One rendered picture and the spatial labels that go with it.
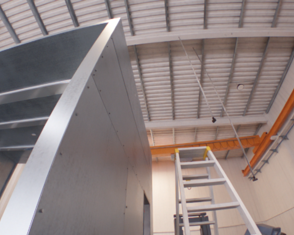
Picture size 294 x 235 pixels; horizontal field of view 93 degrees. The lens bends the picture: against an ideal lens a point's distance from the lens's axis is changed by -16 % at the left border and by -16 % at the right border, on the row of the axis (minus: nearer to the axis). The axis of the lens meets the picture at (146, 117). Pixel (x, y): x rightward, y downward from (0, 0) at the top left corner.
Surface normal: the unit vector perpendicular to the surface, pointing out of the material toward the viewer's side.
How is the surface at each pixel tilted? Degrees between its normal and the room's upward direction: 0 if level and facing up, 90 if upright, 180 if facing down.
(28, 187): 90
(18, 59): 180
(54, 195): 90
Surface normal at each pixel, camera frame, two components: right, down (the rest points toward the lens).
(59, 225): 0.99, -0.10
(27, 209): -0.15, -0.69
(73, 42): 0.00, 0.72
